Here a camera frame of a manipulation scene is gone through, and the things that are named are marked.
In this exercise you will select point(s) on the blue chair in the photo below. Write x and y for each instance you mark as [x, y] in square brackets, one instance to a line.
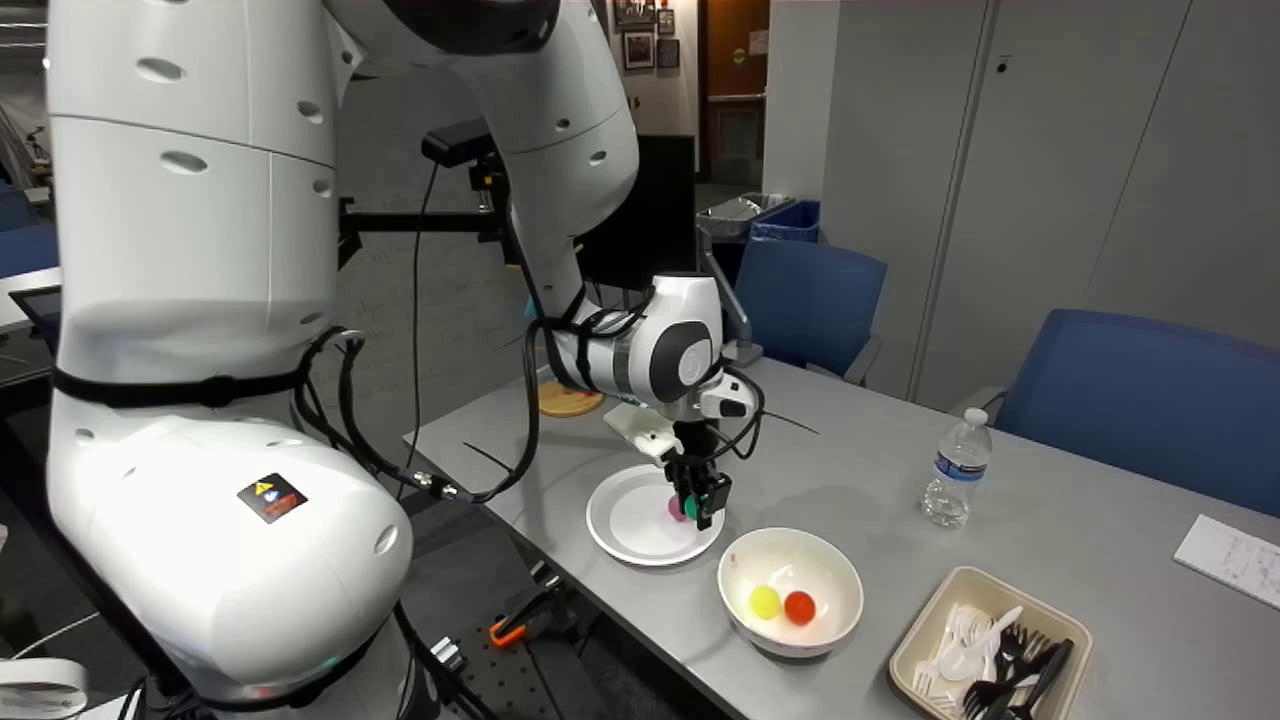
[804, 301]
[1162, 402]

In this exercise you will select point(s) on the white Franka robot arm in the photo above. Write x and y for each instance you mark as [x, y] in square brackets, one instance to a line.
[184, 265]

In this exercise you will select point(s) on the tall white cabinet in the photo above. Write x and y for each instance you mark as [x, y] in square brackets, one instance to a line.
[1064, 161]

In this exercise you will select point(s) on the black plastic fork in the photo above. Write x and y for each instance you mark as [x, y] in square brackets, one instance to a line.
[995, 682]
[1046, 666]

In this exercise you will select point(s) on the clear water bottle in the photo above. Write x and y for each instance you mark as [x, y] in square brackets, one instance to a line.
[956, 468]

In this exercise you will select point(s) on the white plastic cutlery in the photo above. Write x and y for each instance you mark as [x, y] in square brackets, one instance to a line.
[961, 643]

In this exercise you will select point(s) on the white paper sheet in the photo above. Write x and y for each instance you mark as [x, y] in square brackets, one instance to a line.
[1232, 561]

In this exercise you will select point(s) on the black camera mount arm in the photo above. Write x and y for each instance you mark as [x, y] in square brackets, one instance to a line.
[413, 221]

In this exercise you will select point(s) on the orange ball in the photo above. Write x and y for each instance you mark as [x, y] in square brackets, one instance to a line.
[802, 609]

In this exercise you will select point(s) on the white round plate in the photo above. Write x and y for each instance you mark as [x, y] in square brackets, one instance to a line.
[624, 525]

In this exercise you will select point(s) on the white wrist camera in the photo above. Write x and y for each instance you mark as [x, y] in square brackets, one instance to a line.
[636, 426]

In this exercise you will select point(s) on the wooden door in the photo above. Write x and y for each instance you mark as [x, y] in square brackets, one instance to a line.
[735, 45]

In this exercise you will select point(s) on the blue bin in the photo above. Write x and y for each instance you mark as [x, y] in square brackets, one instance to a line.
[784, 221]

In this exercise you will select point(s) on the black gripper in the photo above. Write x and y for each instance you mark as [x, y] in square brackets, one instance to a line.
[699, 454]

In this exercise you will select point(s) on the cream round bowl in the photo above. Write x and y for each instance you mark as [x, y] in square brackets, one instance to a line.
[784, 561]

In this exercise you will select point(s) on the purple ball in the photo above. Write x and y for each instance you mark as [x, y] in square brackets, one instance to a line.
[673, 511]

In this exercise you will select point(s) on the cream rectangular tray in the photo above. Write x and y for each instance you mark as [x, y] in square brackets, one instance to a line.
[1057, 620]

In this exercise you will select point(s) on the orange black clamp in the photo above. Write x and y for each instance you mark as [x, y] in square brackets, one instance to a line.
[505, 631]

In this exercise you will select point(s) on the yellow ball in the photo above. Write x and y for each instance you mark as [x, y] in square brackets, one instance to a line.
[767, 602]

